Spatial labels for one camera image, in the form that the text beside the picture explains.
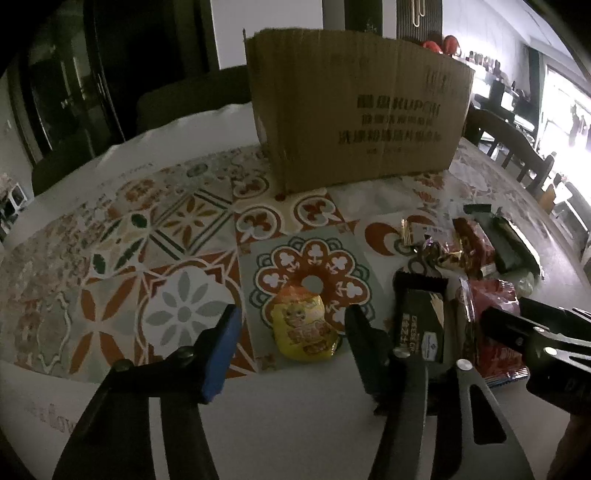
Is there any dark upholstered chair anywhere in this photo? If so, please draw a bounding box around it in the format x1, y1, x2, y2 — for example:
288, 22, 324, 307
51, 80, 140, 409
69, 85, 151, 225
137, 65, 254, 136
31, 147, 109, 197

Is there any white and gold candy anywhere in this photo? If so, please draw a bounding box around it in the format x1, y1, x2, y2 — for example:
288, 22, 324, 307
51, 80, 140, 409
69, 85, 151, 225
399, 219, 445, 252

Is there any patterned tablecloth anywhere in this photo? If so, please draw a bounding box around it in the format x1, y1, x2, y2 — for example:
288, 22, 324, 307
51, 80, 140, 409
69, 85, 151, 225
0, 137, 568, 393

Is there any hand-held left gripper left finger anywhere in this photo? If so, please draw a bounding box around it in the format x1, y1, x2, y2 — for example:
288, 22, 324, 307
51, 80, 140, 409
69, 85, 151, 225
52, 304, 243, 480

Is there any white wall shelf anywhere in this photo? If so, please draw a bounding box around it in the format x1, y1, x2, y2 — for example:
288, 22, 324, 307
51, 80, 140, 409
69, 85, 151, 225
462, 48, 541, 112

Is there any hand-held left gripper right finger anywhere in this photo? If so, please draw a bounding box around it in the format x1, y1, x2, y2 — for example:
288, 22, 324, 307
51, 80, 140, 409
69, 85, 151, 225
345, 305, 536, 480

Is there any yellow snack packet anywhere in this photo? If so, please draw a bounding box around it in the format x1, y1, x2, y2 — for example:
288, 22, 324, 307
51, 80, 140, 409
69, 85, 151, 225
270, 284, 343, 361

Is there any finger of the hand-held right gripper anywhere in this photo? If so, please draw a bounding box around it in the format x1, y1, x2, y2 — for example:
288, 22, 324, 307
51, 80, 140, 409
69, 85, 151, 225
481, 306, 591, 367
517, 298, 591, 326

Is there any dark glass sliding door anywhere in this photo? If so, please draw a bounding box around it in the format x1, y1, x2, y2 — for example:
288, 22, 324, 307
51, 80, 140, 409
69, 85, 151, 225
18, 0, 219, 162

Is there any purple candy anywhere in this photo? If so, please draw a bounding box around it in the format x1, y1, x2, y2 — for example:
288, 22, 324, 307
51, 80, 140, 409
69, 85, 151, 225
418, 235, 465, 269

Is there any dark green snack packet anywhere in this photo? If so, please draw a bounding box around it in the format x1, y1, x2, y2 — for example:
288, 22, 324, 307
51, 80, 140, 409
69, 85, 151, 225
463, 203, 542, 274

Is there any small red snack packet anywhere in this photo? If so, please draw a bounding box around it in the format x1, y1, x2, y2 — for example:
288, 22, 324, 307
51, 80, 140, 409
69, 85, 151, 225
450, 217, 497, 278

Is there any white cubby shelf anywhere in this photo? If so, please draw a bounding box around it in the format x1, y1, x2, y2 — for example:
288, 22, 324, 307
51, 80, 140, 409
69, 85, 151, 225
0, 173, 29, 236

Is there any black and gold snack packet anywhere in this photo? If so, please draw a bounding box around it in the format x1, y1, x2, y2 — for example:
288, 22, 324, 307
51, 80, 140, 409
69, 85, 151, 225
392, 270, 450, 366

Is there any large red snack packet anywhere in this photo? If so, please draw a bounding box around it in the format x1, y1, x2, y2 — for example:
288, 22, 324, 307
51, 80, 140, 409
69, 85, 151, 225
455, 276, 530, 389

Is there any dark wooden slatted chair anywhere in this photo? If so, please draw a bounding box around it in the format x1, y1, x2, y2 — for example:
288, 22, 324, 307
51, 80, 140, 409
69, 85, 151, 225
464, 106, 558, 195

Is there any person's right forearm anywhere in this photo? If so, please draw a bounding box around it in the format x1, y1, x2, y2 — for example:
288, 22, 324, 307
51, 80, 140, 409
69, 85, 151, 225
547, 411, 591, 480

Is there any brown cardboard box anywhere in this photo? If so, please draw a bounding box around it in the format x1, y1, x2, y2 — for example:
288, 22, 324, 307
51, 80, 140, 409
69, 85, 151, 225
244, 28, 475, 195

